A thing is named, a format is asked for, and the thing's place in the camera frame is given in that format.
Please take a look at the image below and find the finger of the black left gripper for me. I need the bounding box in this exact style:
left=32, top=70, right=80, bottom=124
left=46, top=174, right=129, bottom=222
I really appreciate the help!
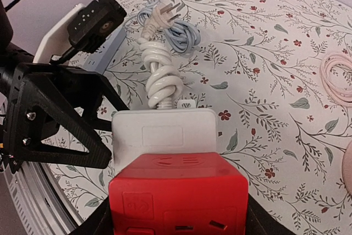
left=4, top=63, right=127, bottom=172

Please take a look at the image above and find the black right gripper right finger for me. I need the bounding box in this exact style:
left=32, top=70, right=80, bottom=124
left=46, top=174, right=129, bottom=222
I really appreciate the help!
left=246, top=194, right=288, bottom=235

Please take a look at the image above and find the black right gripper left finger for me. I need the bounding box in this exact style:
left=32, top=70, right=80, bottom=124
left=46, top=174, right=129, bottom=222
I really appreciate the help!
left=73, top=198, right=114, bottom=235

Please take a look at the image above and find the red cube socket adapter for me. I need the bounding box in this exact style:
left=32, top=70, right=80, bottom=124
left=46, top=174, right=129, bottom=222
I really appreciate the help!
left=108, top=152, right=249, bottom=234

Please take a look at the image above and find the long white power strip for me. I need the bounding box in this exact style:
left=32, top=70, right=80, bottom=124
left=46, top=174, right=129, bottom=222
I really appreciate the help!
left=112, top=100, right=217, bottom=173

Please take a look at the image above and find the light blue power strip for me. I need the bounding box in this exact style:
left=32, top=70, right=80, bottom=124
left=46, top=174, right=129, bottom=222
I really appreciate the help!
left=82, top=26, right=127, bottom=74

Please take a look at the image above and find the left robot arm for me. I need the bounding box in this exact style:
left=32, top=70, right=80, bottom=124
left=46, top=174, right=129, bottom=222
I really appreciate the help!
left=1, top=0, right=127, bottom=172

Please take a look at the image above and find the floral patterned table mat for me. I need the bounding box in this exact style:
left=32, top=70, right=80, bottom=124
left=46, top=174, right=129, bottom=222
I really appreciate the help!
left=46, top=0, right=352, bottom=235

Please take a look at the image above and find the aluminium front rail base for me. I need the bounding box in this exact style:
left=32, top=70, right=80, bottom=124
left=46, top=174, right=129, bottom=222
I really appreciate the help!
left=4, top=162, right=84, bottom=234

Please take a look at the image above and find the white cable of long strip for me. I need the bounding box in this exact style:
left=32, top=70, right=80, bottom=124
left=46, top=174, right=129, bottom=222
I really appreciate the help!
left=139, top=1, right=184, bottom=111

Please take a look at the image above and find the pink coiled power cable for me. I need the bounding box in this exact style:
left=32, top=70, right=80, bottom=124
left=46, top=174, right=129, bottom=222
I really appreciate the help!
left=320, top=52, right=352, bottom=109

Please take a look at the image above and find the light blue power cable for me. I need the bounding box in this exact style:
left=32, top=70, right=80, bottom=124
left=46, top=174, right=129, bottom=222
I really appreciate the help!
left=136, top=0, right=203, bottom=54

